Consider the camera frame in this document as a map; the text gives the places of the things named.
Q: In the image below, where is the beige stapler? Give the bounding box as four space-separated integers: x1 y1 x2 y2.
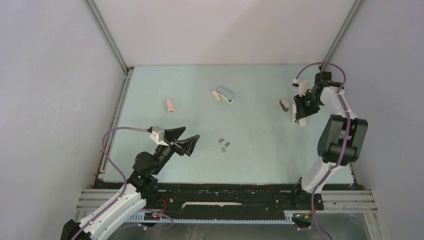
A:
279 98 292 112

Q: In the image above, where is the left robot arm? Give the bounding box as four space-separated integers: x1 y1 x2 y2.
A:
60 126 200 240

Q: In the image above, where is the blue cable duct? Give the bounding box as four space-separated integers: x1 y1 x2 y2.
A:
125 212 294 225

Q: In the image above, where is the white stapler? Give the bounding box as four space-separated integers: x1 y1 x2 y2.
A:
292 95 307 127

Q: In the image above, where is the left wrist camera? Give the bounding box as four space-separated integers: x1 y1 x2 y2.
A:
149 126 168 146

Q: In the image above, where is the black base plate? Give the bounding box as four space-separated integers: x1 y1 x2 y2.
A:
146 183 324 220

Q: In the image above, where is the blue stapler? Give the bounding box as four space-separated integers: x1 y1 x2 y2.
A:
216 87 234 104

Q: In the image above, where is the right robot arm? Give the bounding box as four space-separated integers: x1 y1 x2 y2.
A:
290 71 368 209

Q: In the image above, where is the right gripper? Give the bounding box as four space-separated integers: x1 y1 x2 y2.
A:
293 91 323 120

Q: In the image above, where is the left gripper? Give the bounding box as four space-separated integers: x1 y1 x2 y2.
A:
151 127 199 175

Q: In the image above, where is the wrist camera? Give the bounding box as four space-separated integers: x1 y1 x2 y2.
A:
149 126 168 146
293 78 313 97

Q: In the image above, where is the pink stapler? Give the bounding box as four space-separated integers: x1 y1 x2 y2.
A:
166 99 175 113

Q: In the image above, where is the small cream stapler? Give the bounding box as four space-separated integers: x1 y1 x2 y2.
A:
212 90 221 102

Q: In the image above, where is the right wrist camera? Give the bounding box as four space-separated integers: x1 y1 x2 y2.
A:
293 78 313 97

